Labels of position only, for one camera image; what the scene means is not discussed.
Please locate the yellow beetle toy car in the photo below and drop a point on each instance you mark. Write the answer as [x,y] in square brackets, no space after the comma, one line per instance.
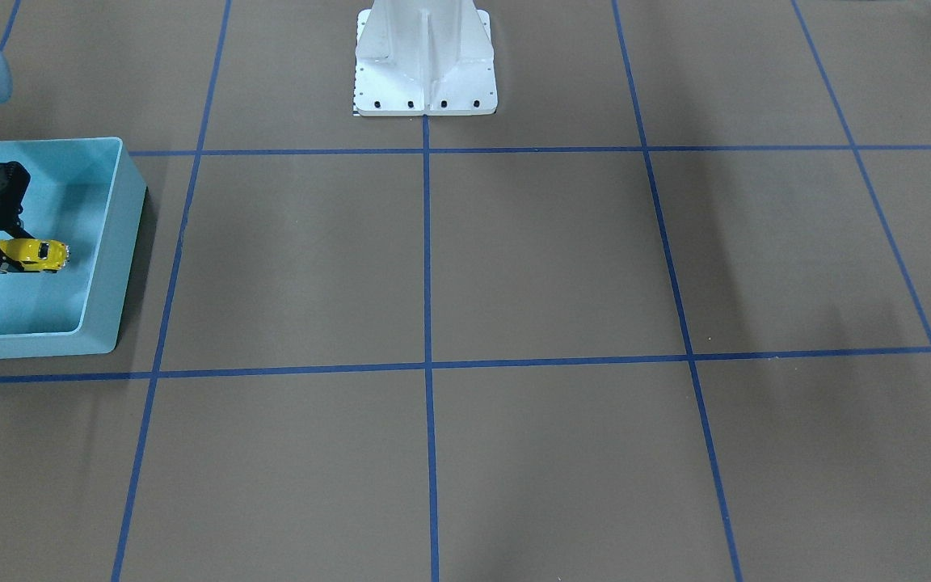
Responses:
[35,255]

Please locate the light blue plastic bin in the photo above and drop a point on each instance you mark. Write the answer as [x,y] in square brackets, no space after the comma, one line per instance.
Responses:
[70,210]

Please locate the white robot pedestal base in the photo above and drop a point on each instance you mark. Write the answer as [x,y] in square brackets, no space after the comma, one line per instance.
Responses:
[424,58]

